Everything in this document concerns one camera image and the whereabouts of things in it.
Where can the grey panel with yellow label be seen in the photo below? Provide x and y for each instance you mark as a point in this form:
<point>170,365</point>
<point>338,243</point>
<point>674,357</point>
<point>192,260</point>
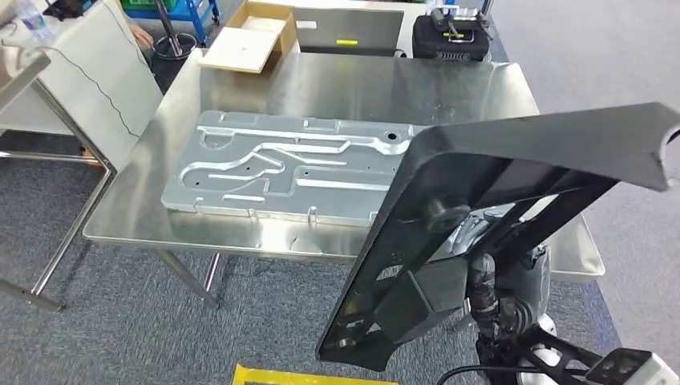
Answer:
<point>345,26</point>

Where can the black device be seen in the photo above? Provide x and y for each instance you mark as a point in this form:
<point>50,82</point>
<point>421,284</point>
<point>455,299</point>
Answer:
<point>69,8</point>

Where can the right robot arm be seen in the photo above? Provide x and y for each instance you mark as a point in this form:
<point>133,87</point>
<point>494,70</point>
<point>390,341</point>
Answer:
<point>552,356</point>

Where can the stainless steel table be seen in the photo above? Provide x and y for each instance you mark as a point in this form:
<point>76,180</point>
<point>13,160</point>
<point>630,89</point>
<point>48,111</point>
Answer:
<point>79,228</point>

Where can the stanchion post with round base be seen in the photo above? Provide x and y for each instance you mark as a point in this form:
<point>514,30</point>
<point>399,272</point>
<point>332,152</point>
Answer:
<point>172,58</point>

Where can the stainless steel workbench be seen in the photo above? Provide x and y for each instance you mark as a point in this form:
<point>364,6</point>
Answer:
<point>345,85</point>

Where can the black plastic car part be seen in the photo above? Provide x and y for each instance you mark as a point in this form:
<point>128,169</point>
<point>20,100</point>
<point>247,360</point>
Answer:
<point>531,143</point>

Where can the black tool case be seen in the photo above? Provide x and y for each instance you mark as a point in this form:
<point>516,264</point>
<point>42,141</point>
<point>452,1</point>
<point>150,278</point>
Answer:
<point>451,50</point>

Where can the green crate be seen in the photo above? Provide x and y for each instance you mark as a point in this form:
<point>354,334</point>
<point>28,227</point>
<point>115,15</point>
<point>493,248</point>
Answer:
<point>148,4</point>

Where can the stamped silver metal plate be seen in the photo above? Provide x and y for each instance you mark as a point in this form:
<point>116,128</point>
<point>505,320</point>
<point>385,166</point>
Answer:
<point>318,180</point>

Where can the black and yellow tool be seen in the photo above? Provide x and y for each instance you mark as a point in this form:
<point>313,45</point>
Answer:
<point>454,24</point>

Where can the white cabinet panel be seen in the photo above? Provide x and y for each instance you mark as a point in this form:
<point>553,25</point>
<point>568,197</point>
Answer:
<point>106,79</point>

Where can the orange object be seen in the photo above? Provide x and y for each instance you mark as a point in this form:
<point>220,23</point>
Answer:
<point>90,152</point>

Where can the clear water bottle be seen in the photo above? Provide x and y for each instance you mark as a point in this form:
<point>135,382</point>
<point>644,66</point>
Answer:
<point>34,21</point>

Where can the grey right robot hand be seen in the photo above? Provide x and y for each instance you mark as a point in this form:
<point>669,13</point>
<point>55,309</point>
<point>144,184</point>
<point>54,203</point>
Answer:
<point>526,287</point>

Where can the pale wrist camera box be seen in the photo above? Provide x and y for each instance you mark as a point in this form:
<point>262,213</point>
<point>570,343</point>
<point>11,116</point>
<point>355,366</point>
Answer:
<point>637,369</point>

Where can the blue cart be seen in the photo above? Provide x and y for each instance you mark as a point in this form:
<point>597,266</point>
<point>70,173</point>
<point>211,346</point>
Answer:
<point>196,10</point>

